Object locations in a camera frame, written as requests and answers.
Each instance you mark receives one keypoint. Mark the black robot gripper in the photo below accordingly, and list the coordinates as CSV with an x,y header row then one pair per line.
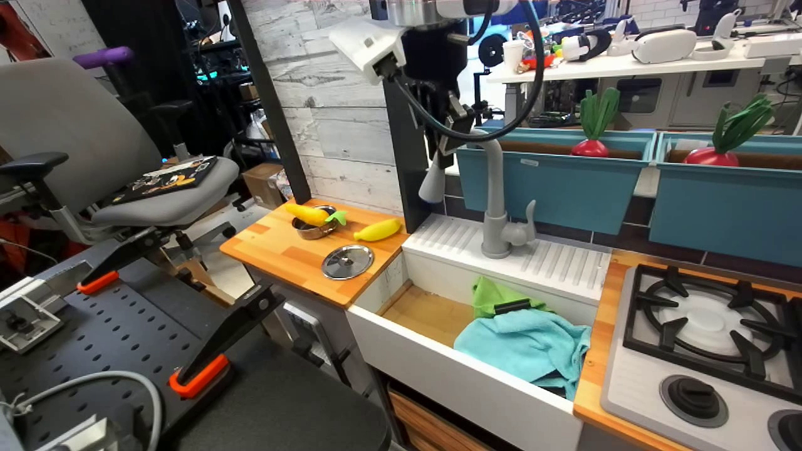
x,y
437,59

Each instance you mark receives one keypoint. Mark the grey toy tap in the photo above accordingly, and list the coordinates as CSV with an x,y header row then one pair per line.
x,y
495,210

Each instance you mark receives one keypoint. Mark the yellow toy banana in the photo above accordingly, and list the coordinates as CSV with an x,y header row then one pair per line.
x,y
376,231

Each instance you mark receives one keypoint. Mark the red toy radish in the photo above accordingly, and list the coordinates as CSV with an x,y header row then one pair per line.
x,y
598,126
736,128

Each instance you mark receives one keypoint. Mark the yellow toy corn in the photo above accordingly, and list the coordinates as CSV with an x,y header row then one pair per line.
x,y
309,213

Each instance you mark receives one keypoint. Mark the wooden toy kitchen counter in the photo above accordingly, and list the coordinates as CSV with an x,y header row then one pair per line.
x,y
285,251

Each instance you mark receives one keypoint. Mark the white toy sink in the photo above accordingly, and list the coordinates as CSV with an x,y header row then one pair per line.
x,y
434,367

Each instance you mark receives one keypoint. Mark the grey toy stove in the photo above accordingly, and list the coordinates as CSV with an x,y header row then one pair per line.
x,y
711,359

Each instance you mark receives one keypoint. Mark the white cup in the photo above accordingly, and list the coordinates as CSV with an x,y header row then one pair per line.
x,y
514,56

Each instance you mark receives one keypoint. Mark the grey wood plank panel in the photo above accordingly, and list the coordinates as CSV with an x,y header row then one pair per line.
x,y
335,117

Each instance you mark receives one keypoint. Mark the teal planter box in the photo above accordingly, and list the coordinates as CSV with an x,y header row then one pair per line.
x,y
567,190
736,210

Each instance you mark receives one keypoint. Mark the green cloth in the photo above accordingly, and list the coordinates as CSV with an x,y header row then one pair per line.
x,y
493,296

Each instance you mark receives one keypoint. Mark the cardboard box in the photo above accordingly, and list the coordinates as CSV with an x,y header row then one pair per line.
x,y
266,182

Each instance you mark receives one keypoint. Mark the teal cloth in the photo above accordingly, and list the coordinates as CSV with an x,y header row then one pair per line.
x,y
528,346

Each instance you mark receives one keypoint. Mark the wooden stove counter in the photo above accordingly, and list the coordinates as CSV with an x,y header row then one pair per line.
x,y
598,351

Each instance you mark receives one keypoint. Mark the black tray with items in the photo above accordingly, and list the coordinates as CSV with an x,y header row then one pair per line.
x,y
167,176

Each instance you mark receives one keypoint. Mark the grey padded office chair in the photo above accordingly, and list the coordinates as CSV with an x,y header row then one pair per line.
x,y
76,126

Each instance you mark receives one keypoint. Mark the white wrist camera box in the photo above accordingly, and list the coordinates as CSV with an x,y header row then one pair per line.
x,y
368,45

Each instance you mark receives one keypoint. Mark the metal bracket plate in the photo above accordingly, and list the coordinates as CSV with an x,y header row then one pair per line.
x,y
27,322

